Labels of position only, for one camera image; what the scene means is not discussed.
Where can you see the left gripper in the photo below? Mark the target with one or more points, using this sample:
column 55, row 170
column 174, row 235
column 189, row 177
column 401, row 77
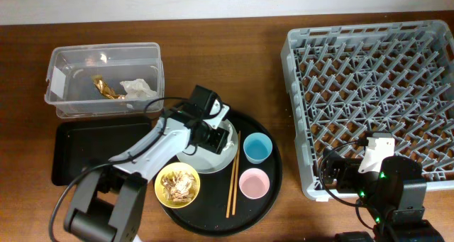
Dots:
column 216, row 138

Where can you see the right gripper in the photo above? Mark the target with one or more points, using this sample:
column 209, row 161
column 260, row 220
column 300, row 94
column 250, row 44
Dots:
column 349, row 167

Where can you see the small white tissue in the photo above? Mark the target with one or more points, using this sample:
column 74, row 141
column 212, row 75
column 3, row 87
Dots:
column 232, row 139

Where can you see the blue cup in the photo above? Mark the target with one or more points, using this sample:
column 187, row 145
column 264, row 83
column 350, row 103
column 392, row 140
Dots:
column 257, row 147

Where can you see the food scraps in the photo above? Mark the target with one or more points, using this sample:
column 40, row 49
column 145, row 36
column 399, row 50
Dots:
column 179, row 186

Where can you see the yellow bowl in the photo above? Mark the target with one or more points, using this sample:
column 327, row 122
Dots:
column 170, row 168

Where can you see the pink cup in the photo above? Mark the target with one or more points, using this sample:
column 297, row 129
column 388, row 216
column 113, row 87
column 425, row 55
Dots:
column 254, row 183

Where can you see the large white tissue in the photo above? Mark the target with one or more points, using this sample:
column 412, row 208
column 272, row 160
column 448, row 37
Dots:
column 137, row 89

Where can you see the gold foil wrapper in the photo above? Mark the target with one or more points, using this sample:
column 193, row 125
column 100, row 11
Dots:
column 104, row 89

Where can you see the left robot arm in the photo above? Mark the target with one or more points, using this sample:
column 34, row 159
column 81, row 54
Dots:
column 108, row 199

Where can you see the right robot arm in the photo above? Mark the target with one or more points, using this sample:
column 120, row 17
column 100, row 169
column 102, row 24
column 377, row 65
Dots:
column 393, row 197

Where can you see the grey dishwasher rack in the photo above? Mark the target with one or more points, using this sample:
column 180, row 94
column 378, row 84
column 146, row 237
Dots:
column 346, row 80

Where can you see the grey plate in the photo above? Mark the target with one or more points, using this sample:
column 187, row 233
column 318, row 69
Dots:
column 206, row 162

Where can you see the left wooden chopstick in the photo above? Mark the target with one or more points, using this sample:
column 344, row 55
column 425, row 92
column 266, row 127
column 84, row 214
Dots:
column 230, row 192

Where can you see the wooden chopstick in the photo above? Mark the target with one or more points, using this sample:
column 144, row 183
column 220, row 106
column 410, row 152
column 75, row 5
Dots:
column 230, row 192
column 235, row 185

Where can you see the right wooden chopstick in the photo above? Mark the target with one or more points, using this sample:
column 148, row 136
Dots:
column 235, row 185

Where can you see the round black tray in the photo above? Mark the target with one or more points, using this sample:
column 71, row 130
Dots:
column 206, row 215

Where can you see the clear plastic bin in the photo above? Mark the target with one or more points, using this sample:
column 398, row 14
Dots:
column 71, row 89

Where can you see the black rectangular tray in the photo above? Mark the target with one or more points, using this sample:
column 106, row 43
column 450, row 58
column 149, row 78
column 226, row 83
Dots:
column 82, row 144

